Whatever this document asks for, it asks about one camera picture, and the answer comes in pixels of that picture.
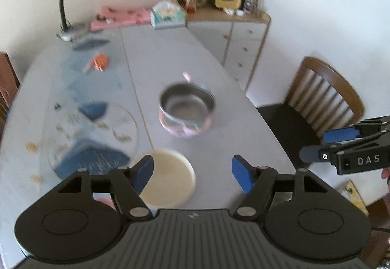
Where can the wooden chair with towel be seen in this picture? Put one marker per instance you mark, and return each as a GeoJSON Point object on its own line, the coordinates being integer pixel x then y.
{"type": "Point", "coordinates": [7, 86]}

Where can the white wooden sideboard cabinet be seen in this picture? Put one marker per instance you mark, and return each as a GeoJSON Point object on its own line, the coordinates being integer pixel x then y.
{"type": "Point", "coordinates": [243, 40]}

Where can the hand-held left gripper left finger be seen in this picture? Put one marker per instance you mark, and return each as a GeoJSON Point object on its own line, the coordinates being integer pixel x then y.
{"type": "Point", "coordinates": [144, 174]}

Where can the pink bowl with steel liner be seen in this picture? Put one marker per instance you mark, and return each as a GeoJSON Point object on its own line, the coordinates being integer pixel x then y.
{"type": "Point", "coordinates": [186, 104]}

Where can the tissue box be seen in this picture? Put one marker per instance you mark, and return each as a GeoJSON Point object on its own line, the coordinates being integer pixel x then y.
{"type": "Point", "coordinates": [167, 16]}

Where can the person's right hand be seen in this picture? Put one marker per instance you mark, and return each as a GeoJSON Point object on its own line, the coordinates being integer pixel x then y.
{"type": "Point", "coordinates": [386, 174]}

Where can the small white device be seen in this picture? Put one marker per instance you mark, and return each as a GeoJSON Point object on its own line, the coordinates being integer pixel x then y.
{"type": "Point", "coordinates": [240, 12]}
{"type": "Point", "coordinates": [229, 11]}

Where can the orange tape measure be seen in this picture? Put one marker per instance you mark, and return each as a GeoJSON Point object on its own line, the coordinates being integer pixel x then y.
{"type": "Point", "coordinates": [101, 62]}

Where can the small beige disc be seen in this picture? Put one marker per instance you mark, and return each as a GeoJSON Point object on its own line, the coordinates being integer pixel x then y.
{"type": "Point", "coordinates": [37, 181]}
{"type": "Point", "coordinates": [31, 147]}

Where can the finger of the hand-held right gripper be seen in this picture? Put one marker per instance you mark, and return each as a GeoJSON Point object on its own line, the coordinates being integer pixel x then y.
{"type": "Point", "coordinates": [341, 134]}
{"type": "Point", "coordinates": [310, 153]}

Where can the cream bowl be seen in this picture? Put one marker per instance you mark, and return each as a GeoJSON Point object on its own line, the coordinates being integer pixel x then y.
{"type": "Point", "coordinates": [170, 177]}

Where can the pink cloth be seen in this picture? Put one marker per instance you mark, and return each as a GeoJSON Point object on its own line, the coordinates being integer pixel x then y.
{"type": "Point", "coordinates": [122, 16]}

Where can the wooden slatted chair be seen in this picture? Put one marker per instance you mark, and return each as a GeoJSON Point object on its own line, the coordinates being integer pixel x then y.
{"type": "Point", "coordinates": [332, 89]}

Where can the blue patterned table runner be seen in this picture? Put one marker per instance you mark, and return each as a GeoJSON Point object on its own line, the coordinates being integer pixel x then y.
{"type": "Point", "coordinates": [91, 89]}

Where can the yellow patterned box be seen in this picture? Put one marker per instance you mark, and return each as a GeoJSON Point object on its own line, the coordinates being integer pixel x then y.
{"type": "Point", "coordinates": [356, 197]}

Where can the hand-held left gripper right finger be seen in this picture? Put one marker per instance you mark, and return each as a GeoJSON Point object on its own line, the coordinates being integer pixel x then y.
{"type": "Point", "coordinates": [242, 174]}

